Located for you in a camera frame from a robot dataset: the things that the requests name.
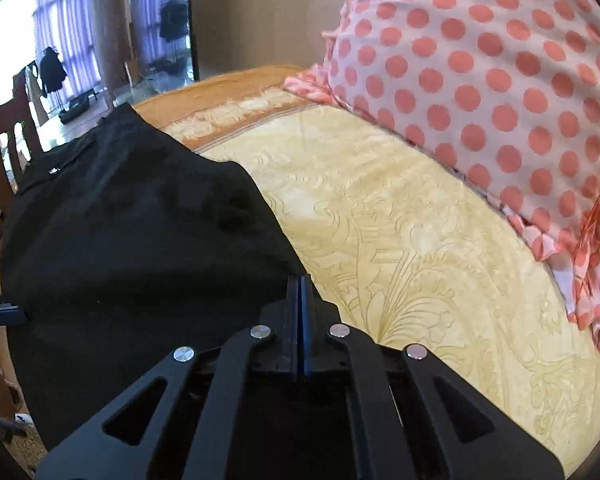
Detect cream patterned bedspread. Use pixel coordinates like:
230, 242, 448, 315
136, 66, 600, 472

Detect black pants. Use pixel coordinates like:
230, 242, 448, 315
0, 105, 304, 448

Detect upper pink polka dot pillow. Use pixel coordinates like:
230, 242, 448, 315
285, 0, 600, 259

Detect wooden chair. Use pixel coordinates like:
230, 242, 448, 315
0, 70, 42, 233

